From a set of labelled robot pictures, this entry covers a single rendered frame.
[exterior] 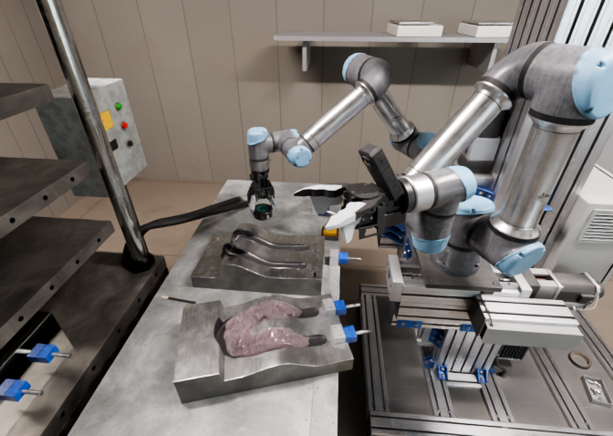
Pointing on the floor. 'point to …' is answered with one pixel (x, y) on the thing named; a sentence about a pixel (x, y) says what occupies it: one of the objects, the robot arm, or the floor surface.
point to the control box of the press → (121, 137)
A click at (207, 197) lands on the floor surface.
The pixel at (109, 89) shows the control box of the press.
